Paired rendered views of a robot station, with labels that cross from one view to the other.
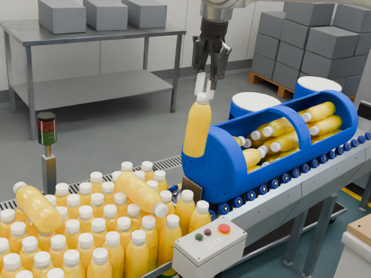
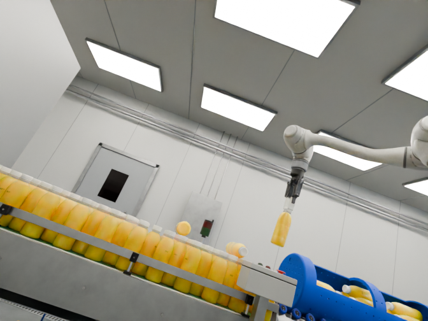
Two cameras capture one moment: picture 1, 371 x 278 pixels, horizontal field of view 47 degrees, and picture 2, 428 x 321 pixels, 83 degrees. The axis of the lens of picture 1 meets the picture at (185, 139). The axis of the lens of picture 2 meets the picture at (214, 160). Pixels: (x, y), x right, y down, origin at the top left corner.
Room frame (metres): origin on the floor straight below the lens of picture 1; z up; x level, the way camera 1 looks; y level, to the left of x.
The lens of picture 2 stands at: (-0.08, -0.46, 1.08)
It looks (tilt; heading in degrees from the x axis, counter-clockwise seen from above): 20 degrees up; 38
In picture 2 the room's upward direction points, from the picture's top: 21 degrees clockwise
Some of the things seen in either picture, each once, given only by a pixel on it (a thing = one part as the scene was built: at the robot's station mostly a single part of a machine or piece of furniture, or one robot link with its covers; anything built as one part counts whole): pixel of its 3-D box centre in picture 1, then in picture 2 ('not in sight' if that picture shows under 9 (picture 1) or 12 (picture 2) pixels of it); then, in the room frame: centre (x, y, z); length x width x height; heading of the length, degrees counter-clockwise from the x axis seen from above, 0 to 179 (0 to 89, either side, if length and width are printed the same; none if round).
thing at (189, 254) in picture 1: (210, 249); (266, 281); (0.96, -0.11, 1.05); 0.20 x 0.10 x 0.10; 135
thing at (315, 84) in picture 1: (319, 84); not in sight; (2.65, -0.82, 1.03); 0.28 x 0.28 x 0.01
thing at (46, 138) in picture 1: (47, 134); (205, 232); (1.30, 0.48, 1.18); 0.06 x 0.06 x 0.05
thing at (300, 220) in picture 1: (298, 225); not in sight; (2.10, -0.74, 0.31); 0.06 x 0.06 x 0.63; 45
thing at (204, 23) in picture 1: (212, 35); (296, 178); (1.21, -0.04, 1.61); 0.08 x 0.07 x 0.09; 47
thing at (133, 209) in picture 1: (133, 209); not in sight; (1.05, 0.13, 1.09); 0.04 x 0.04 x 0.02
